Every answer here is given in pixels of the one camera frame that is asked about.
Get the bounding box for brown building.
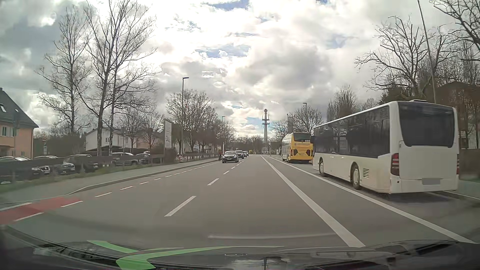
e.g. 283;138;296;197
435;80;480;151

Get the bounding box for tall bare trees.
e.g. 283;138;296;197
37;0;160;157

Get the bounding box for yellow bus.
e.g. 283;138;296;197
281;132;314;164

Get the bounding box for tall lamp post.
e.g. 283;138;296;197
181;77;190;157

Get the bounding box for orange house with dark roof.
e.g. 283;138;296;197
0;88;40;160

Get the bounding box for white bus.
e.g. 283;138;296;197
310;99;460;195

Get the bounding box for tall radio tower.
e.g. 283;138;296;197
261;109;271;151

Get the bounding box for white billboard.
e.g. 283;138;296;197
163;119;173;155

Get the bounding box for row of bare trees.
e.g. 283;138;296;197
118;89;235;154

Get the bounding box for row of parked cars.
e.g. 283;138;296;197
0;151;151;181

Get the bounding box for white house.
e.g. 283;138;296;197
85;127;133;152

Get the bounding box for road markings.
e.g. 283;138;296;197
0;154;475;248

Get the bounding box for grey asphalt road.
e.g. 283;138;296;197
0;154;480;250

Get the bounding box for grey pavement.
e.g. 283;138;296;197
0;157;220;205

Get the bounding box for car's own bonnet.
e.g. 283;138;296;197
0;225;480;270

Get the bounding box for slanted lamp post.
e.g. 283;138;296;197
417;0;438;104

